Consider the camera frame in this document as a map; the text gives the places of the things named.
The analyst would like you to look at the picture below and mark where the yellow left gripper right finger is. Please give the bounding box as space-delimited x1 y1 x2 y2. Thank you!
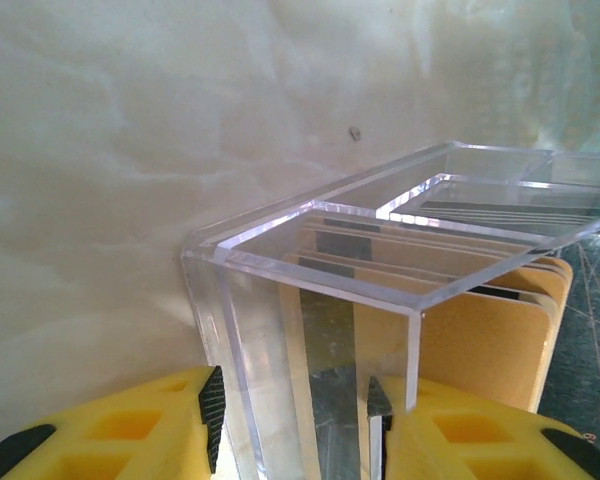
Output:
367 375 600 480

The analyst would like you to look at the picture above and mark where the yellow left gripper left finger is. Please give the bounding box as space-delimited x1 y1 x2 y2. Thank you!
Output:
0 365 226 480

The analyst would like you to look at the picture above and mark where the clear acrylic card box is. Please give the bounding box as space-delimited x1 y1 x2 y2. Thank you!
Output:
181 141 600 480

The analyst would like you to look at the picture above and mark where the gold credit card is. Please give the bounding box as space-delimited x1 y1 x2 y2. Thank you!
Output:
494 257 575 416
419 292 554 415

